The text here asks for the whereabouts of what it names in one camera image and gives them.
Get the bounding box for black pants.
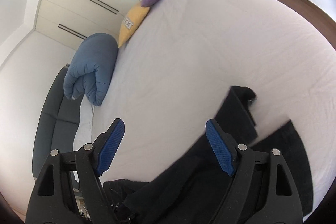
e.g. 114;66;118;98
103;86;313;223

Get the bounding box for dark grey headboard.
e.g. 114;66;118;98
32;66;83;178

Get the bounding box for blue rolled duvet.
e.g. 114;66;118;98
63;33;118;106

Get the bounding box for white bed sheet mattress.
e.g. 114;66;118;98
72;0;336;222

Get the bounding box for yellow pillow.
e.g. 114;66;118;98
118;2;150;48

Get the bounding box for cream wardrobe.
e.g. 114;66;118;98
35;0;139;50

